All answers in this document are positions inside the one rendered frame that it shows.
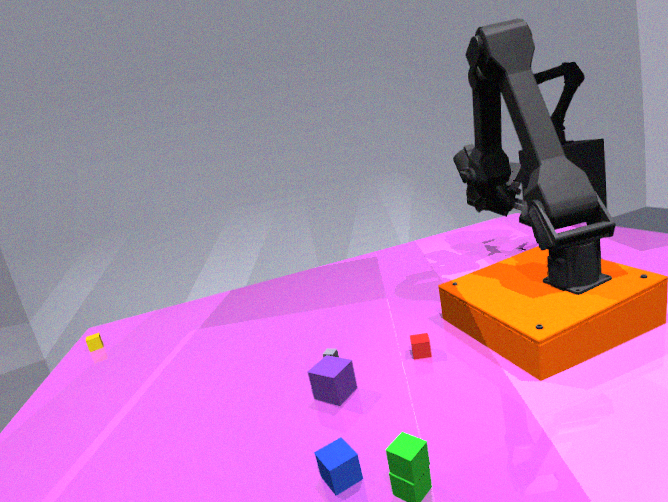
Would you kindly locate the small yellow block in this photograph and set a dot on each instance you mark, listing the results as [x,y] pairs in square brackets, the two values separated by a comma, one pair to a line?
[94,342]

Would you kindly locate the blue block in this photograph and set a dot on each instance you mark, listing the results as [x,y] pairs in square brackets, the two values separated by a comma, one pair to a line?
[339,466]

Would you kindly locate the purple cube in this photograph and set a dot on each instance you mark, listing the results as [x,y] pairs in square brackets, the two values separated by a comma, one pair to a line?
[332,380]

